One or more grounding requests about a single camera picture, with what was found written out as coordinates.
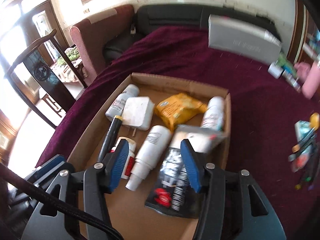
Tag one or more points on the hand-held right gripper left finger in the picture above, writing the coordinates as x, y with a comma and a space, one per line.
120, 165

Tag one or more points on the small white adapter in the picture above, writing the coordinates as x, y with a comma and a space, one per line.
275, 69

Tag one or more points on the black snack packet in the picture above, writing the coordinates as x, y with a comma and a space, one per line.
172, 180

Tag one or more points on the cardboard box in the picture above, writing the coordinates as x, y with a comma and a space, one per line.
160, 87

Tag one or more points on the teal cartoon tissue pack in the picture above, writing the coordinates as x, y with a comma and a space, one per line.
303, 128

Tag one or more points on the white charger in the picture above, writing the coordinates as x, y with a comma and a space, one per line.
137, 112

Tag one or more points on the brown armchair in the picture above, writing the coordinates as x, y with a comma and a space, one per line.
85, 37

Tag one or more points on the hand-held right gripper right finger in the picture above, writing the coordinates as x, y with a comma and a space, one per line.
191, 165

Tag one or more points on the black marker purple cap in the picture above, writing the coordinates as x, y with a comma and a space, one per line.
315, 177

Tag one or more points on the pink bottle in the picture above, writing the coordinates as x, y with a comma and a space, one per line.
312, 82

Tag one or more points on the black marker yellow band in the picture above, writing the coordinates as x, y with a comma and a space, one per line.
110, 135

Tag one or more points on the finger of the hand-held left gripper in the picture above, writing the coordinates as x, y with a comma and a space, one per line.
50, 164

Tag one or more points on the wooden window frame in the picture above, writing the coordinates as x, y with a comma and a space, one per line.
297, 30

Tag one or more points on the yellow snack packet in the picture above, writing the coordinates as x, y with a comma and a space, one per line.
178, 108

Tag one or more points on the wall socket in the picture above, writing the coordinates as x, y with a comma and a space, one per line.
86, 11

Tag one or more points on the dark wooden chair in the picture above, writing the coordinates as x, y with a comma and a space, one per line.
46, 76

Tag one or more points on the grey long box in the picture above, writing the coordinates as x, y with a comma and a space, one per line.
242, 40

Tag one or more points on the floral bedding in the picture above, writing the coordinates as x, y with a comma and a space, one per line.
67, 61

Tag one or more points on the pink cloth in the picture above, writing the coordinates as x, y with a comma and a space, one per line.
301, 70

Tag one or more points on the white spray bottle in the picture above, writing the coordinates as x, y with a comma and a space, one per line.
150, 150

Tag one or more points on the black sofa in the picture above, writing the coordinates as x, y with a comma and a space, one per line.
172, 17

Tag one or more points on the black marker green cap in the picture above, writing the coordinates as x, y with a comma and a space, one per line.
312, 167

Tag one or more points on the wooden door frame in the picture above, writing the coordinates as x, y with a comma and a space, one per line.
49, 5

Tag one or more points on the red item clear packet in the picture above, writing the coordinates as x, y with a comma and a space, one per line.
301, 162

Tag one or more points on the white plastic bottle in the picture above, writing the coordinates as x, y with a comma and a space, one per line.
212, 113
122, 102

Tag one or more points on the black marker white print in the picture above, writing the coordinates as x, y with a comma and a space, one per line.
301, 152

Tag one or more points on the pink flat packet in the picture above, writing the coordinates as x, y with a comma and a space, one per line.
291, 79

